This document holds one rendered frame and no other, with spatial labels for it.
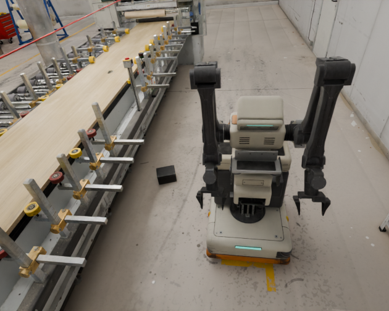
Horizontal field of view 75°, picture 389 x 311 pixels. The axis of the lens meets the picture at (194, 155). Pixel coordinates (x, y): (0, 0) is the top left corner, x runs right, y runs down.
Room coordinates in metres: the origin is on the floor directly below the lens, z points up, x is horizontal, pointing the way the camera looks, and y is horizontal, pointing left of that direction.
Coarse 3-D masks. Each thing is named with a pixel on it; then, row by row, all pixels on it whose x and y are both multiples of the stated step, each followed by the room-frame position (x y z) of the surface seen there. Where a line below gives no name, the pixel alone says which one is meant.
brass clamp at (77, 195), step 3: (81, 180) 1.23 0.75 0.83; (87, 180) 1.23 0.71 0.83; (81, 183) 1.20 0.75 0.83; (84, 183) 1.20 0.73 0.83; (87, 183) 1.21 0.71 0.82; (84, 186) 1.18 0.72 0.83; (81, 189) 1.15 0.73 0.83; (84, 189) 1.16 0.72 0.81; (75, 192) 1.13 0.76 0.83; (78, 192) 1.13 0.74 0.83; (81, 192) 1.13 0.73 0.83; (84, 192) 1.16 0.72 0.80; (75, 195) 1.11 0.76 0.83; (78, 195) 1.11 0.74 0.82; (81, 195) 1.12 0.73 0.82; (84, 195) 1.14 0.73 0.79; (75, 198) 1.11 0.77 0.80; (78, 198) 1.11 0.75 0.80
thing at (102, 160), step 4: (76, 160) 1.45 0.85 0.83; (80, 160) 1.45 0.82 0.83; (84, 160) 1.44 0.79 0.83; (88, 160) 1.44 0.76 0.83; (100, 160) 1.42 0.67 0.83; (104, 160) 1.41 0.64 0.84; (108, 160) 1.41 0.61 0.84; (112, 160) 1.40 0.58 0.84; (116, 160) 1.40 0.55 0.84; (120, 160) 1.39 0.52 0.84; (124, 160) 1.38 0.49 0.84; (128, 160) 1.38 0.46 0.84; (132, 160) 1.38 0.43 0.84
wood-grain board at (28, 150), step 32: (160, 32) 4.65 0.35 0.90; (96, 64) 3.34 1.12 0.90; (64, 96) 2.44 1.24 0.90; (96, 96) 2.36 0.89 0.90; (32, 128) 1.86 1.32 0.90; (64, 128) 1.81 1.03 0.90; (0, 160) 1.46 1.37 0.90; (32, 160) 1.42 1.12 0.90; (0, 192) 1.13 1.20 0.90; (0, 224) 0.88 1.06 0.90
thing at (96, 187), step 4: (64, 184) 1.23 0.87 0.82; (68, 184) 1.22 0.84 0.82; (60, 188) 1.21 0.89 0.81; (64, 188) 1.20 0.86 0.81; (68, 188) 1.20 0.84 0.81; (72, 188) 1.19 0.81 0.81; (88, 188) 1.17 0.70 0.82; (92, 188) 1.17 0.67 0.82; (96, 188) 1.16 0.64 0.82; (100, 188) 1.15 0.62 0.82; (104, 188) 1.15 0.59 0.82; (108, 188) 1.14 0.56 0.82; (112, 188) 1.14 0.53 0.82; (116, 188) 1.14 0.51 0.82; (120, 188) 1.13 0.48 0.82
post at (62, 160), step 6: (60, 156) 1.14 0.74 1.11; (60, 162) 1.14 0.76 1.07; (66, 162) 1.15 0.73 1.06; (66, 168) 1.14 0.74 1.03; (66, 174) 1.14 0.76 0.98; (72, 174) 1.15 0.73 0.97; (72, 180) 1.14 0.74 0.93; (72, 186) 1.14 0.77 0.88; (78, 186) 1.15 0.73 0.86; (84, 198) 1.14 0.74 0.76
